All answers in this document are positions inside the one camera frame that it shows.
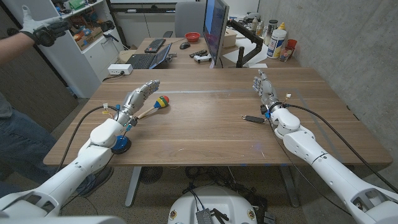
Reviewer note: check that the dark leather shoe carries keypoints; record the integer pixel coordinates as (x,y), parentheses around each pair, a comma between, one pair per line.
(99,179)

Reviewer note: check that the yellow-capped bottle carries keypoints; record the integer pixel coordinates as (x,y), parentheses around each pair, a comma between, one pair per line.
(282,26)

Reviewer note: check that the grey metal table leg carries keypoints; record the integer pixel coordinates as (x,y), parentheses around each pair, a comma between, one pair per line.
(133,186)
(289,186)

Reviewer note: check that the white power strip box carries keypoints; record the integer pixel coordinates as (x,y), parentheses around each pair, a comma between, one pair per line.
(119,69)

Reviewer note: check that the jar with black lid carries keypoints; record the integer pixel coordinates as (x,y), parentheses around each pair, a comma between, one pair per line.
(270,31)

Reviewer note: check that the wooden office desk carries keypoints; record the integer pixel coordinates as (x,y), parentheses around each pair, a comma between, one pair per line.
(183,60)

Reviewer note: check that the white paper sheets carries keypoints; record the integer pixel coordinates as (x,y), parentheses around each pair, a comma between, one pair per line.
(233,56)

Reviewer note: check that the red bowl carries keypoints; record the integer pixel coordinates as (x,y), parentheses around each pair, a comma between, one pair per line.
(192,37)

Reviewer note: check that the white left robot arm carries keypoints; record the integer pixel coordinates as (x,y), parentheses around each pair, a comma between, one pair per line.
(81,168)

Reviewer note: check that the person's bare forearm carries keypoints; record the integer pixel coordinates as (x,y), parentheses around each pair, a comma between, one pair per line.
(12,48)

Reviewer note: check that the open laptop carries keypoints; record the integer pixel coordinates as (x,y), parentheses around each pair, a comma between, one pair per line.
(144,60)

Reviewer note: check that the person's gloved hand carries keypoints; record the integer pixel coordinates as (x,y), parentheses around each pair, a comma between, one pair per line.
(38,29)

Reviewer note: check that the black round floor fan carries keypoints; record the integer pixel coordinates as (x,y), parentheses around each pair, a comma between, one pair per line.
(150,175)

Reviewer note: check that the black remote control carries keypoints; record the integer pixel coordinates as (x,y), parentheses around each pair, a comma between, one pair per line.
(198,53)

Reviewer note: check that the blue push button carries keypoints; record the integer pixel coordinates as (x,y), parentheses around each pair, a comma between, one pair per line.
(123,143)

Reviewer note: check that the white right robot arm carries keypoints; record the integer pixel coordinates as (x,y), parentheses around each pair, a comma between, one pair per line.
(323,163)

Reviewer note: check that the black computer mouse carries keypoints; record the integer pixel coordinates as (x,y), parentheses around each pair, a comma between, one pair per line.
(184,45)

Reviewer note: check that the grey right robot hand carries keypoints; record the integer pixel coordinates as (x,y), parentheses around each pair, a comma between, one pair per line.
(267,91)

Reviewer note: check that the white robot torso base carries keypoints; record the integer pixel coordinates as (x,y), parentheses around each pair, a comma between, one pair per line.
(214,202)

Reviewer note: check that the white wipes canister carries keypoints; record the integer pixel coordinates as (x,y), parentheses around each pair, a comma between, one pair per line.
(276,43)

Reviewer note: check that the cardboard box of tools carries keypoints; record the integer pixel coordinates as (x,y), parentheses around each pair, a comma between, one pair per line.
(90,39)

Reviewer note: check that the black keyboard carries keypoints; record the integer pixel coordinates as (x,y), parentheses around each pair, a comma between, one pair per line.
(155,45)

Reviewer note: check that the colourful striped wooden maraca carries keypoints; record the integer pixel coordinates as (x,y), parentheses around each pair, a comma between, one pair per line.
(161,101)

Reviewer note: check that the grey office chair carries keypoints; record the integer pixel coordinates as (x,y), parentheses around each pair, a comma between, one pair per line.
(189,18)

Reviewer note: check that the computer monitor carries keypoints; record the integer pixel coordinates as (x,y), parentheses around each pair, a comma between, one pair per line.
(214,28)

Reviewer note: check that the person's body in jeans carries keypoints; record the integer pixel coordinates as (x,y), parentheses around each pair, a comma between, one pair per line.
(21,146)

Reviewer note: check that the white game controller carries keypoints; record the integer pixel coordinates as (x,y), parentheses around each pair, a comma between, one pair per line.
(202,58)

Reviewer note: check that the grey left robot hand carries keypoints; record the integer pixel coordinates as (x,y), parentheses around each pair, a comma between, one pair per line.
(135,99)

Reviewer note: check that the beige cardboard box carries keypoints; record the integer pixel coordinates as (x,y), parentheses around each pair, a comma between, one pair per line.
(229,39)

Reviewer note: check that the clear glass cup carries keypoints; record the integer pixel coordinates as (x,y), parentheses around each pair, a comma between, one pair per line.
(285,54)

